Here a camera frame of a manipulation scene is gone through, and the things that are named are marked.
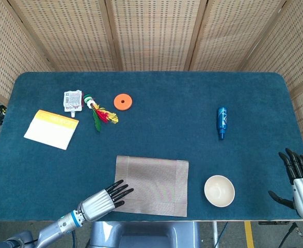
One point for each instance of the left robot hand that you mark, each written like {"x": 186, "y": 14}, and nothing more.
{"x": 99, "y": 202}

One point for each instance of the brown woven placemat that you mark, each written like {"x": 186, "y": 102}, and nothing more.
{"x": 153, "y": 186}

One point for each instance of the cream bowl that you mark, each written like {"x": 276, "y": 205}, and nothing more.
{"x": 219, "y": 191}

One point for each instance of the grey-blue robot torso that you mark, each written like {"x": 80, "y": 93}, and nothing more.
{"x": 146, "y": 235}

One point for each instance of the yellow and white book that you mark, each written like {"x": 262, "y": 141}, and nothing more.
{"x": 50, "y": 131}

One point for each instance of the colourful feather shuttlecock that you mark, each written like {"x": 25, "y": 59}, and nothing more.
{"x": 99, "y": 115}

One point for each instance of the white table leg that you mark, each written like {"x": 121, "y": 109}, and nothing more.
{"x": 215, "y": 235}

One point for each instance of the blue carpet table cover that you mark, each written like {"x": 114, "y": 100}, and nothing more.
{"x": 166, "y": 129}

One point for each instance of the orange disc with hole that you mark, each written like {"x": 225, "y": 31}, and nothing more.
{"x": 123, "y": 102}

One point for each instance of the white spout pouch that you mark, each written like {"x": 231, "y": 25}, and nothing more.
{"x": 72, "y": 100}

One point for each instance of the blue spray bottle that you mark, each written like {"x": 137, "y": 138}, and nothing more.
{"x": 222, "y": 120}

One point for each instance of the woven folding screen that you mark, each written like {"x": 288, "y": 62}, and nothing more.
{"x": 153, "y": 33}

